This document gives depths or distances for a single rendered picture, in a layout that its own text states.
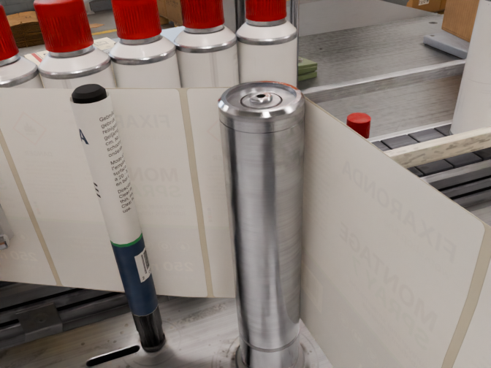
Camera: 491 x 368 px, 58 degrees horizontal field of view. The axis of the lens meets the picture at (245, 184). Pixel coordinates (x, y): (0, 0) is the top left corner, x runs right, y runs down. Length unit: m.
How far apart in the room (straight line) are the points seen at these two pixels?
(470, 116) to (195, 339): 0.39
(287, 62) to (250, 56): 0.03
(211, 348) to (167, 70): 0.21
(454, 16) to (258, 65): 0.78
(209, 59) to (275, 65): 0.06
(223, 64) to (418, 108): 0.47
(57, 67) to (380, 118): 0.51
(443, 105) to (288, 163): 0.62
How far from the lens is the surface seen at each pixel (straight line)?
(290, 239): 0.22
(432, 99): 0.82
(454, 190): 0.53
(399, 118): 0.74
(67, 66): 0.35
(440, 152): 0.50
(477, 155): 0.56
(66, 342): 0.36
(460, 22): 1.10
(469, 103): 0.56
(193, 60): 0.37
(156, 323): 0.32
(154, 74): 0.36
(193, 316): 0.35
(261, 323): 0.26
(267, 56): 0.38
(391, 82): 0.53
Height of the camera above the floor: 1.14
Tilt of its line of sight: 34 degrees down
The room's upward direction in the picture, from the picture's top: 4 degrees counter-clockwise
